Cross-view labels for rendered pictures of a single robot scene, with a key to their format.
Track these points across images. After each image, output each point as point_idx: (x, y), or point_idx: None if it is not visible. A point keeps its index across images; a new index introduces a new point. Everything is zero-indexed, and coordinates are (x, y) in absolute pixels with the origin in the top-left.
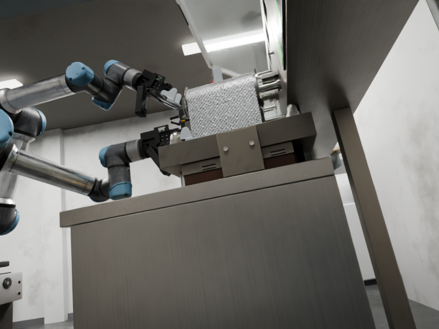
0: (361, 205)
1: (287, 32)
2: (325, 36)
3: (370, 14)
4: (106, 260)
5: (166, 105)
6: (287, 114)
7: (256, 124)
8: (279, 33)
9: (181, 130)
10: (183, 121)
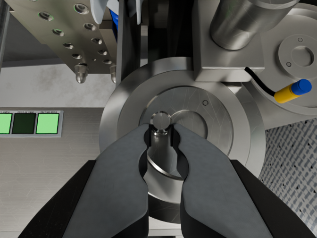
0: None
1: (3, 107)
2: None
3: None
4: None
5: (257, 207)
6: (77, 71)
7: (50, 48)
8: (16, 119)
9: (90, 1)
10: (278, 92)
